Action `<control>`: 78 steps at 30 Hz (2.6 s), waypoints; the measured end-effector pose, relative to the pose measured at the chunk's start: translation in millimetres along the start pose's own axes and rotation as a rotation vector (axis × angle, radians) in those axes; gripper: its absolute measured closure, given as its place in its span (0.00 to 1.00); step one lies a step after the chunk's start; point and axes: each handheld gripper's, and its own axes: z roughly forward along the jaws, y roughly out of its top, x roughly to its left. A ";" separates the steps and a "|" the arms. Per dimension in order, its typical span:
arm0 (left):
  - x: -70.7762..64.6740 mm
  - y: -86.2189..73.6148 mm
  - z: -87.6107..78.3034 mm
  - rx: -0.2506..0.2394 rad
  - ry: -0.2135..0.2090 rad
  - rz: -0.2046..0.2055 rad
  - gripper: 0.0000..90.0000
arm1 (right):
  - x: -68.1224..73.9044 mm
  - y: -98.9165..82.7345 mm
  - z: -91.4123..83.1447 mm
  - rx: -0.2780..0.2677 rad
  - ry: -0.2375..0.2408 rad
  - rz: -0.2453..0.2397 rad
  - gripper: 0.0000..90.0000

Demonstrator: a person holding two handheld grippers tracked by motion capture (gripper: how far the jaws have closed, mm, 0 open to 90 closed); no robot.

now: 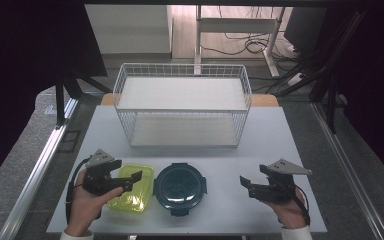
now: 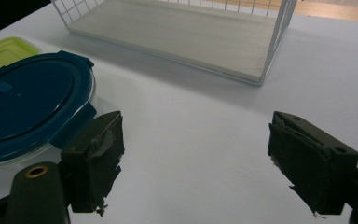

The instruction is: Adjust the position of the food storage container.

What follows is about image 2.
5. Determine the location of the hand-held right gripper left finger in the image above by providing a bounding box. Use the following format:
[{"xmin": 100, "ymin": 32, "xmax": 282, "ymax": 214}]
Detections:
[{"xmin": 60, "ymin": 110, "xmax": 126, "ymax": 217}]

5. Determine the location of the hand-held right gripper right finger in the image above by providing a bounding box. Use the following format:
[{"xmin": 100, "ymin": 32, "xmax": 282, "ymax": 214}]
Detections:
[{"xmin": 268, "ymin": 110, "xmax": 358, "ymax": 216}]

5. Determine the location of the glass container with blue lid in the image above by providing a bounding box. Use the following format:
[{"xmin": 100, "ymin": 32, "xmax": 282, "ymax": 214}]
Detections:
[{"xmin": 0, "ymin": 50, "xmax": 119, "ymax": 169}]

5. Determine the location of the clear container with green lid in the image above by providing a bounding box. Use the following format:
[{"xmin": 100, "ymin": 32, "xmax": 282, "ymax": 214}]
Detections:
[{"xmin": 0, "ymin": 36, "xmax": 42, "ymax": 80}]

